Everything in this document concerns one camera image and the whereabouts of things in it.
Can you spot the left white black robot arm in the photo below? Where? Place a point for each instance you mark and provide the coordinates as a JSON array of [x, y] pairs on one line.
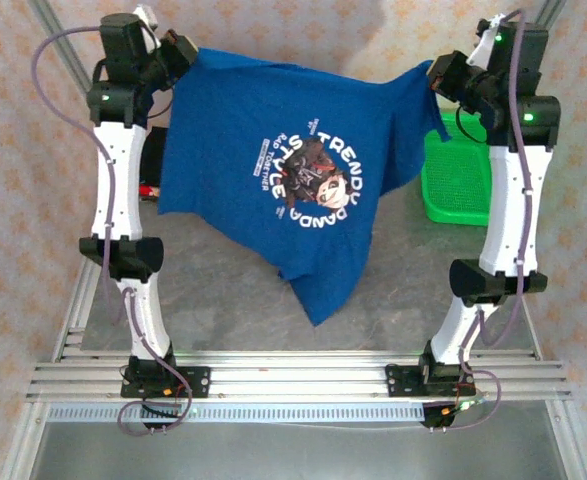
[[120, 190]]

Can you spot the aluminium frame leg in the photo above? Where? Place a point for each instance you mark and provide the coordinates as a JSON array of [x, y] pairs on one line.
[[23, 445], [570, 445]]

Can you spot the blue printed t-shirt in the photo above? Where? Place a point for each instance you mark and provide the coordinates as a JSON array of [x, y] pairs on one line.
[[233, 125]]

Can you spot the grey metal lower panel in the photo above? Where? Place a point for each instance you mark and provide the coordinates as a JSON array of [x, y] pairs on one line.
[[293, 455]]

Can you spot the aluminium cross rails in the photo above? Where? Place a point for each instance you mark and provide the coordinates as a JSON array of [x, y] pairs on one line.
[[298, 380]]

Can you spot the red white t-shirt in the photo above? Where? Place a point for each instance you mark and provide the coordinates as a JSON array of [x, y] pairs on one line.
[[149, 190]]

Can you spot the aluminium frame post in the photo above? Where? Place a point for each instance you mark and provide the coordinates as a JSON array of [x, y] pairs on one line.
[[56, 30], [549, 12]]

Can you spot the small green-lit circuit board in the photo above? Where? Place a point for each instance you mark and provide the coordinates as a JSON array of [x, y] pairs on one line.
[[468, 404]]

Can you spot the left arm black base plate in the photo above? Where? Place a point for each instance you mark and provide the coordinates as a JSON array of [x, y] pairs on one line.
[[198, 382]]

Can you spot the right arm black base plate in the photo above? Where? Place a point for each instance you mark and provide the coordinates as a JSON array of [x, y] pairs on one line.
[[398, 382]]

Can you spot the black t-shirt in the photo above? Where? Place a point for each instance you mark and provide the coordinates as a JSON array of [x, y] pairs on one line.
[[153, 155]]

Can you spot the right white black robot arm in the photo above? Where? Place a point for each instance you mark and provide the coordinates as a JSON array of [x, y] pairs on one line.
[[505, 215]]

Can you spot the green plastic basket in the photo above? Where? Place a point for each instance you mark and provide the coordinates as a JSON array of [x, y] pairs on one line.
[[453, 175]]

